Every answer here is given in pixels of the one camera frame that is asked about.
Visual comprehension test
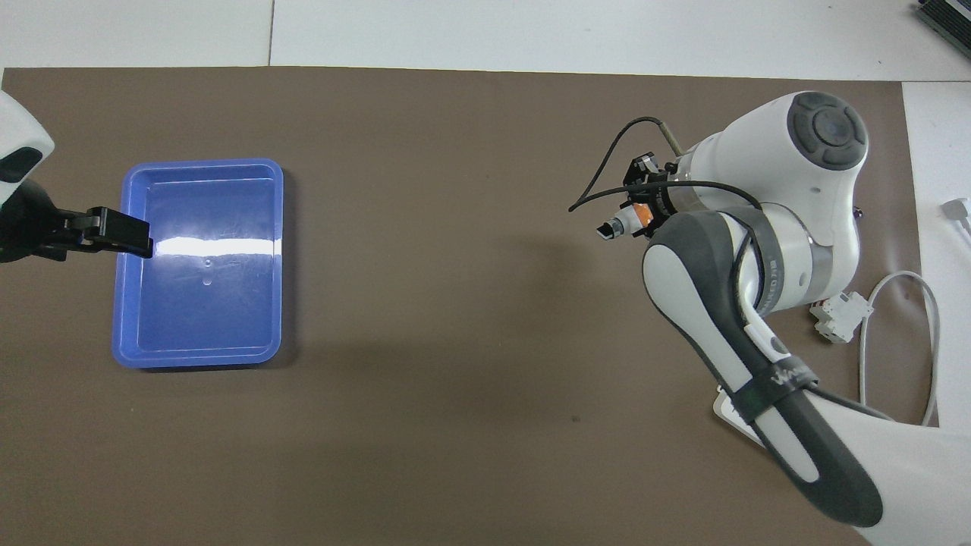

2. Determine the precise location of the white power cable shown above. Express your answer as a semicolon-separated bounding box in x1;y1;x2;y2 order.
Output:
859;271;941;428

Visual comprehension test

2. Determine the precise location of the white circuit breaker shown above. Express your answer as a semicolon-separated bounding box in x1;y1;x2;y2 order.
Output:
809;292;873;344

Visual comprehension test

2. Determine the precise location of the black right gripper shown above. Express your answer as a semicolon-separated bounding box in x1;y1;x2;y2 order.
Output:
624;154;683;237

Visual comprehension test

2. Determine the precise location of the white power strip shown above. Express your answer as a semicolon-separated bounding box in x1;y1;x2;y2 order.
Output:
712;385;765;450

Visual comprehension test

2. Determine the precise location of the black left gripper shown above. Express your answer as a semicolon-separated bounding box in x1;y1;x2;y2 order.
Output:
0;182;154;264

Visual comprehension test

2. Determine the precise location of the rotary selector switch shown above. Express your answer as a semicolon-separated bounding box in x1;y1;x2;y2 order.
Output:
597;203;655;241

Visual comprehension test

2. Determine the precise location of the grey ribbed device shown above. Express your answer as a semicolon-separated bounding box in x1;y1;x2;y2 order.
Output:
914;0;971;39

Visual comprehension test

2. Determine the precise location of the blue plastic tray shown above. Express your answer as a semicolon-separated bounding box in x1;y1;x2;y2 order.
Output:
112;158;284;370

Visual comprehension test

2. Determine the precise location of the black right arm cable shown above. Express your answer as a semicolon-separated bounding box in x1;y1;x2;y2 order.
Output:
569;116;765;319

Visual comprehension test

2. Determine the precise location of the brown table mat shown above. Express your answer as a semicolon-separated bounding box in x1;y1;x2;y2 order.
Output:
0;67;941;546

